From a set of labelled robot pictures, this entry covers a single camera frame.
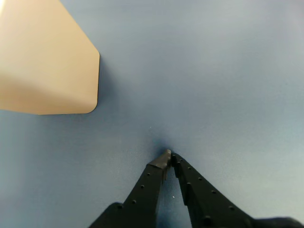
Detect beige square box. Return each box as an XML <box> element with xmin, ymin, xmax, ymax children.
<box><xmin>0</xmin><ymin>0</ymin><xmax>101</xmax><ymax>115</ymax></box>

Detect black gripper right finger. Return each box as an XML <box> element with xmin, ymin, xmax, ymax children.
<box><xmin>171</xmin><ymin>153</ymin><xmax>257</xmax><ymax>228</ymax></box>

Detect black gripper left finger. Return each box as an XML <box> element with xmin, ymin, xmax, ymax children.
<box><xmin>89</xmin><ymin>149</ymin><xmax>172</xmax><ymax>228</ymax></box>

